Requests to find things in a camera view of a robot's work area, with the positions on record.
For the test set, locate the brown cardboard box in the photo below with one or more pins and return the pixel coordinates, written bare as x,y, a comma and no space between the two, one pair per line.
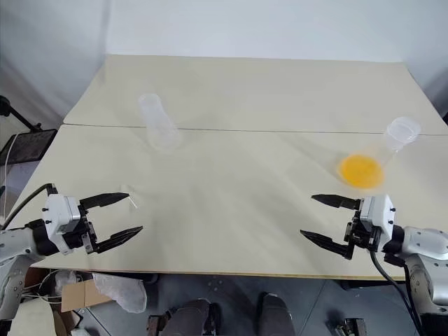
82,295

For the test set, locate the black tripod stand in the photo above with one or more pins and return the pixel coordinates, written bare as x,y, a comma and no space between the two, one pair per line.
17,115

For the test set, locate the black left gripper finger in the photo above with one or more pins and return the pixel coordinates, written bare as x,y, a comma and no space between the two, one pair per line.
105,199
117,238

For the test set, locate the dark rounded shape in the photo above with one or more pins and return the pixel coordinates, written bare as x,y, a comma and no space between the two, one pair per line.
190,318
274,315

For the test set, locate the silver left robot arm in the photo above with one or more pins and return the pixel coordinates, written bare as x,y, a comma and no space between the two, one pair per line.
15,245

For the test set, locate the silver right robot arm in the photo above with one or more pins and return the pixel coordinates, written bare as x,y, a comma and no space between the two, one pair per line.
425,245

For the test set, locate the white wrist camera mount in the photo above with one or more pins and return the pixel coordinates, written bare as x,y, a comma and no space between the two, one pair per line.
379,213
57,213

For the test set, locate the small clear plastic scrap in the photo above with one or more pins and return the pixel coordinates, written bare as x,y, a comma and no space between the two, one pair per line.
130,197

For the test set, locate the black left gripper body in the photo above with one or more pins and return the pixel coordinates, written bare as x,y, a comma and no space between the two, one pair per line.
78,234

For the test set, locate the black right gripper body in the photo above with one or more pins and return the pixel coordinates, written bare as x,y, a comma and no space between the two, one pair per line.
364,234

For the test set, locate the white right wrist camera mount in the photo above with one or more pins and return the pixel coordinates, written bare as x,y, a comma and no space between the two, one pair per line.
379,213

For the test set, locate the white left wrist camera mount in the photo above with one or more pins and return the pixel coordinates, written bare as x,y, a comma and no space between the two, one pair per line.
57,213

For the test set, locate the black mesh panel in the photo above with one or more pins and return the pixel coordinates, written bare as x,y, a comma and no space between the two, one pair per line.
28,145

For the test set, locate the clear flask with orange liquid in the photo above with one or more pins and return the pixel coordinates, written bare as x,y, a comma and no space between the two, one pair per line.
362,169

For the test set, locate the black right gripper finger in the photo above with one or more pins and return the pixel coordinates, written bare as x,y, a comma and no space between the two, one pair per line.
337,201
327,239

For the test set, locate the crumpled clear plastic bag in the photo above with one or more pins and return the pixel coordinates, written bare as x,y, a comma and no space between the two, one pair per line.
122,292

